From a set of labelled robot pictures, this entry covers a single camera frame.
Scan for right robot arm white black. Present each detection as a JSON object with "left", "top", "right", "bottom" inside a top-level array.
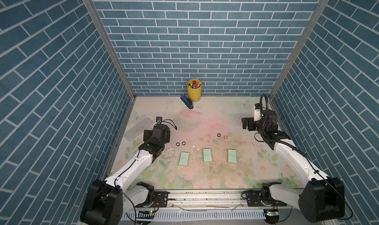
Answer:
[{"left": 241, "top": 94, "right": 353, "bottom": 223}]

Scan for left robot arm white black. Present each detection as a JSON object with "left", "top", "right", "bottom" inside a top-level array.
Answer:
[{"left": 80, "top": 122, "right": 170, "bottom": 225}]

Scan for blue stapler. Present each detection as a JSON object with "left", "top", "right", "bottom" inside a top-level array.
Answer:
[{"left": 180, "top": 95, "right": 193, "bottom": 109}]

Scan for yellow pen cup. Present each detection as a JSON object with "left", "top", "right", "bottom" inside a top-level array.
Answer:
[{"left": 187, "top": 79, "right": 202, "bottom": 102}]

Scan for markers in cup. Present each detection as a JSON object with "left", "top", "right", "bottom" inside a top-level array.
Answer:
[{"left": 188, "top": 80, "right": 201, "bottom": 89}]

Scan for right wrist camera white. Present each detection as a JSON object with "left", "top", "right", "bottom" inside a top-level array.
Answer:
[{"left": 254, "top": 103, "right": 262, "bottom": 121}]

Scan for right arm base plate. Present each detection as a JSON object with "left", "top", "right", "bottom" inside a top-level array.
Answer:
[{"left": 241, "top": 190, "right": 287, "bottom": 207}]

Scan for aluminium front rail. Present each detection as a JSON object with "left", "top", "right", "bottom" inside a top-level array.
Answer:
[{"left": 117, "top": 190, "right": 299, "bottom": 225}]

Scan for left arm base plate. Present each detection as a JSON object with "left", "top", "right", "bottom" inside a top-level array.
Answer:
[{"left": 140, "top": 191, "right": 169, "bottom": 209}]

